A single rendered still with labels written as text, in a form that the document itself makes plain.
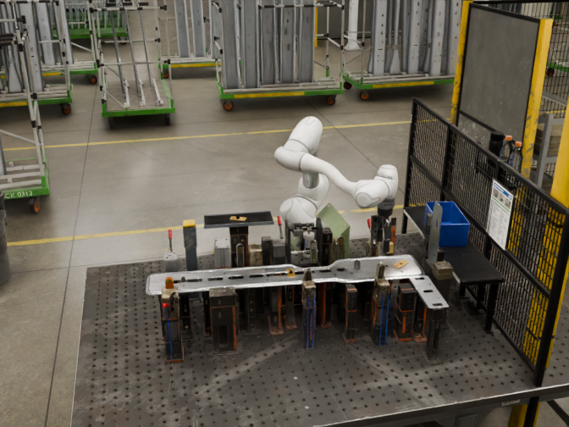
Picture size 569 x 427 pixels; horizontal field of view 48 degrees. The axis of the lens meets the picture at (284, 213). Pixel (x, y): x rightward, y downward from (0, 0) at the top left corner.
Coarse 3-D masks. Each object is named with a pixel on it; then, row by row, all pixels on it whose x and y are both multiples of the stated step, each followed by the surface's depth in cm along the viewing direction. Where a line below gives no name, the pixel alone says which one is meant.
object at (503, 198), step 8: (496, 184) 311; (496, 192) 312; (504, 192) 304; (512, 192) 296; (496, 200) 312; (504, 200) 305; (512, 200) 296; (496, 208) 313; (504, 208) 305; (488, 216) 323; (496, 216) 314; (504, 216) 306; (496, 224) 314; (504, 224) 306; (488, 232) 324; (496, 232) 315; (504, 232) 307; (496, 240) 315; (504, 240) 307; (504, 248) 308
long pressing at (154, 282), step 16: (384, 256) 334; (400, 256) 335; (176, 272) 319; (192, 272) 319; (208, 272) 320; (224, 272) 320; (240, 272) 320; (256, 272) 320; (272, 272) 320; (320, 272) 320; (336, 272) 320; (352, 272) 320; (368, 272) 320; (384, 272) 320; (400, 272) 320; (416, 272) 320; (160, 288) 305; (192, 288) 305; (208, 288) 306; (240, 288) 307
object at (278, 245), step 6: (276, 240) 336; (282, 240) 336; (276, 246) 329; (282, 246) 330; (276, 252) 331; (282, 252) 331; (276, 258) 332; (282, 258) 333; (276, 264) 334; (282, 288) 341; (282, 294) 342; (282, 300) 344; (282, 306) 344
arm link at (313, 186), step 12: (312, 120) 339; (300, 132) 334; (312, 132) 335; (312, 144) 336; (300, 180) 387; (312, 180) 374; (324, 180) 389; (300, 192) 388; (312, 192) 382; (324, 192) 390
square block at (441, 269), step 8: (440, 264) 314; (448, 264) 314; (432, 272) 319; (440, 272) 312; (448, 272) 312; (432, 280) 321; (440, 280) 314; (448, 280) 314; (440, 288) 316; (448, 288) 316; (448, 296) 318; (440, 328) 325
